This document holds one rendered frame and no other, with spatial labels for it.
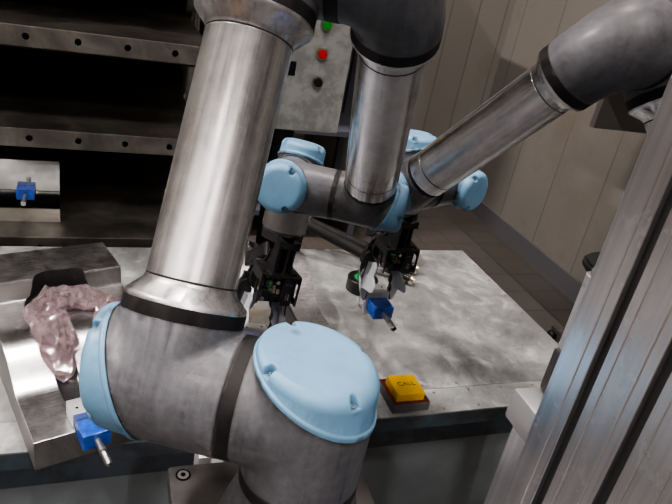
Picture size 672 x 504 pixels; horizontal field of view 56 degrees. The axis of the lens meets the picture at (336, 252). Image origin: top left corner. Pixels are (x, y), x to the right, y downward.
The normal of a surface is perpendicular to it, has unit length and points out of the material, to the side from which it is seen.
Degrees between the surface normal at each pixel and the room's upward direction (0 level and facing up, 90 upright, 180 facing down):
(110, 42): 90
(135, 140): 90
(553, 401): 90
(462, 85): 90
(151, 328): 62
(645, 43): 78
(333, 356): 8
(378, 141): 125
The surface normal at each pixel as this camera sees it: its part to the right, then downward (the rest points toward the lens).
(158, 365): 0.02, -0.03
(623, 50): -0.15, 0.26
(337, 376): 0.30, -0.85
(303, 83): 0.31, 0.47
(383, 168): 0.21, 0.86
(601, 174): -0.94, -0.02
